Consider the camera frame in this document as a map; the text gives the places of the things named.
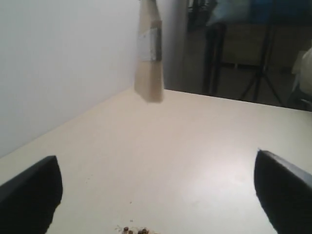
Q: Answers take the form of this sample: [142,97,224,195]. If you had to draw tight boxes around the white wooden paint brush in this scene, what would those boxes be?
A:
[134,0,164,103]

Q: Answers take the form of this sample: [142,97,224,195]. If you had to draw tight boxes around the black tripod stand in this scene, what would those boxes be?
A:
[238,23,285,107]

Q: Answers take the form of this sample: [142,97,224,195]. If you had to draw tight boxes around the red beans and crumbs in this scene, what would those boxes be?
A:
[114,219,158,234]

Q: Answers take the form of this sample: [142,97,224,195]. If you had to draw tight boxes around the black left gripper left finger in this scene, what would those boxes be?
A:
[0,156,63,234]

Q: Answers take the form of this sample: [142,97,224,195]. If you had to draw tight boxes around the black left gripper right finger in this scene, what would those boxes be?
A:
[254,150,312,234]

